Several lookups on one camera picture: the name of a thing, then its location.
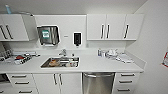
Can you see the blue spray bottle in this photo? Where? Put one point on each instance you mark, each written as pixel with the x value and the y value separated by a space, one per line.
pixel 8 10

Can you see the small metal sink fitting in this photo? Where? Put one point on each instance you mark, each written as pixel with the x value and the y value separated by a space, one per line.
pixel 73 55

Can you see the white base cabinet door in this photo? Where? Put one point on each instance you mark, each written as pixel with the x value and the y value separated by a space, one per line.
pixel 45 85
pixel 71 85

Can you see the stainless steel dishwasher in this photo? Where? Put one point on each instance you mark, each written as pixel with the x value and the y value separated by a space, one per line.
pixel 98 85

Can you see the steel paper towel dispenser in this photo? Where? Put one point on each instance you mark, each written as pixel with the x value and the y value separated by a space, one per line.
pixel 55 35

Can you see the small wall label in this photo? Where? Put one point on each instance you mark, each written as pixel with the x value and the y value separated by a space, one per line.
pixel 66 36

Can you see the white cup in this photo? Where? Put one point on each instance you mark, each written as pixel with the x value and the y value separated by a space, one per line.
pixel 69 63

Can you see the clear small bottle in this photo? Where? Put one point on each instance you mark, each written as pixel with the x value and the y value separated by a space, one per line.
pixel 103 54

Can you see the built-in black microwave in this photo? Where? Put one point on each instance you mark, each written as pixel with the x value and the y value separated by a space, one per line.
pixel 3 78

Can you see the brown bowl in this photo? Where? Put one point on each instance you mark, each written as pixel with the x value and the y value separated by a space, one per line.
pixel 54 63

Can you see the chrome faucet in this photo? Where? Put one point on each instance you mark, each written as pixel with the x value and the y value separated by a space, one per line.
pixel 63 52

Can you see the stainless steel sink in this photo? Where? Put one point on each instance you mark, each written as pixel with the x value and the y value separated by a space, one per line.
pixel 46 64

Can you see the teal dispenser sticker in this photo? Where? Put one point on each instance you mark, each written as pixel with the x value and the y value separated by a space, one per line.
pixel 46 34

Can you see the black wall soap dispenser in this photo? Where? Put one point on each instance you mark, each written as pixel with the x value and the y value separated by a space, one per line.
pixel 77 39

